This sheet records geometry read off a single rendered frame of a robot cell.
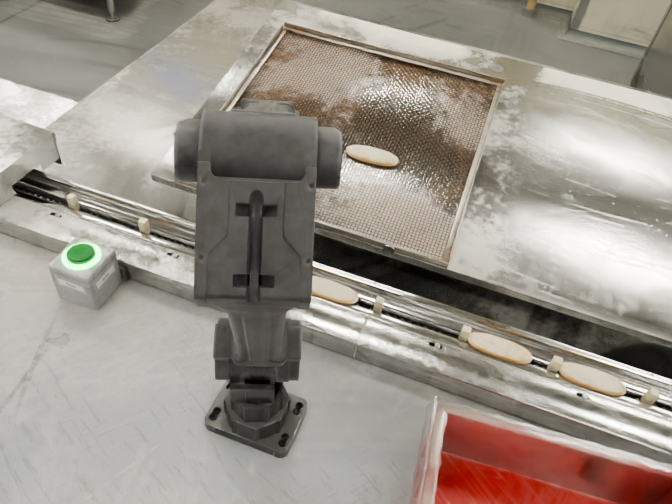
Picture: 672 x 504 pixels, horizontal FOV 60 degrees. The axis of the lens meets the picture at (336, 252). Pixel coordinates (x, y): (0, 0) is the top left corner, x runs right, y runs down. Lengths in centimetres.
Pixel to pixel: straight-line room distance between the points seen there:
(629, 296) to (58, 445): 87
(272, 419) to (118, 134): 76
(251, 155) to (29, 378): 63
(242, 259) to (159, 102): 107
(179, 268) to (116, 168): 34
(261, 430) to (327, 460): 10
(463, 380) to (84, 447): 52
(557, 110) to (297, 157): 98
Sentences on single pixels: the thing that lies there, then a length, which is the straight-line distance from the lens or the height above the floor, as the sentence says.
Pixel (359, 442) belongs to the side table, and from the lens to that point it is 84.
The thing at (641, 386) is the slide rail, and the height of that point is 85.
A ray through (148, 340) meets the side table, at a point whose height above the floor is 82.
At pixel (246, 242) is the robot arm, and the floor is 130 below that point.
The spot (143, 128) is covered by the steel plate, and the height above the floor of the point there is 82.
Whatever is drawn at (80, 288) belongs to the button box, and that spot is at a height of 87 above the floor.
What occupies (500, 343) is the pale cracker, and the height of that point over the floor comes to 86.
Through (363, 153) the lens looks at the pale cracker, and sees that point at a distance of 110.
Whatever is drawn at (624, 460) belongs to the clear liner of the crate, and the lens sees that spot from 83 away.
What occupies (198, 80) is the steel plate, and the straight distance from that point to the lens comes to 150.
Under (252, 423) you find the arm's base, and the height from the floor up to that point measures 87.
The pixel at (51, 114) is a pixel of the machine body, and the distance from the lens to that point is 143.
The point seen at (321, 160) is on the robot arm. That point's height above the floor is 133.
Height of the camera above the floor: 156
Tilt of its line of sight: 45 degrees down
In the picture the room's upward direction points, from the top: 9 degrees clockwise
